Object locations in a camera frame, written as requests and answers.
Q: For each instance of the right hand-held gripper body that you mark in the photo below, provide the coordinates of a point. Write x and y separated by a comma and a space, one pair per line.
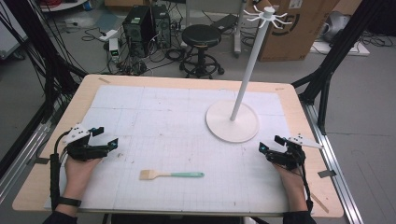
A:
288, 155

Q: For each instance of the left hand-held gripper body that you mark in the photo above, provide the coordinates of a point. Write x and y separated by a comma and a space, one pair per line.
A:
81, 150

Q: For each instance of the white hook stand rack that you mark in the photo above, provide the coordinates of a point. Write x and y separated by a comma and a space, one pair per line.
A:
234, 123

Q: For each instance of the person's left hand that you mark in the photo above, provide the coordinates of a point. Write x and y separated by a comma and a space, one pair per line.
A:
77, 175

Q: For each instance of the person's right hand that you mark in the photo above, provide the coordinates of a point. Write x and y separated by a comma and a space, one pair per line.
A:
291, 183

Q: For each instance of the grey tape piece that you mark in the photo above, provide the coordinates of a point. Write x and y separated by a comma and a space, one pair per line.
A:
42, 160
327, 173

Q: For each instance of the white grid mat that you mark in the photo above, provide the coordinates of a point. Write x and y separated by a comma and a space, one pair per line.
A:
162, 130

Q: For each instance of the black wristband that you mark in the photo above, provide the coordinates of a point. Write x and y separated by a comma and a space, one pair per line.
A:
69, 201

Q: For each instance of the thin wooden strip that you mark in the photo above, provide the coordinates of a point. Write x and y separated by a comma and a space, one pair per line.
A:
320, 202

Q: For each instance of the small white electronic box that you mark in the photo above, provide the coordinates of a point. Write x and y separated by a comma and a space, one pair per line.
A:
114, 48

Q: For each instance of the white power strip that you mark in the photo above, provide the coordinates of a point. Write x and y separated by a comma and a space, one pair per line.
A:
108, 35

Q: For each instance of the large black computer tower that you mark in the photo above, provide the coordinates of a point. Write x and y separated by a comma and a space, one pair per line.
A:
137, 29

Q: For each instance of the brown cardboard box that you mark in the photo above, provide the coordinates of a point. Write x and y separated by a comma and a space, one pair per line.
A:
295, 31

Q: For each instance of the white stand leg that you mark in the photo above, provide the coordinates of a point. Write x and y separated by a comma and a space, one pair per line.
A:
239, 31

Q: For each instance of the slim black computer tower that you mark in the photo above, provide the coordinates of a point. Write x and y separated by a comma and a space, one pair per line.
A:
162, 25

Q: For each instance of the grey rounded device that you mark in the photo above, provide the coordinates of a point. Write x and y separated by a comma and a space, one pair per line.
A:
334, 26

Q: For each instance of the black round stool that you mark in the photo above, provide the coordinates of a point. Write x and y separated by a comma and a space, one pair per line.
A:
201, 37

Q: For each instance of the flat black case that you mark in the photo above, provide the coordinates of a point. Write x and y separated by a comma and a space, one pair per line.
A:
224, 23

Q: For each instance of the aluminium rail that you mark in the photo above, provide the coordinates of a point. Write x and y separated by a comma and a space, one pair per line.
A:
333, 161
21, 161

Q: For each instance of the black metal frame strut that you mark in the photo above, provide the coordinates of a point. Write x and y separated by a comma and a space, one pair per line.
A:
46, 56
330, 62

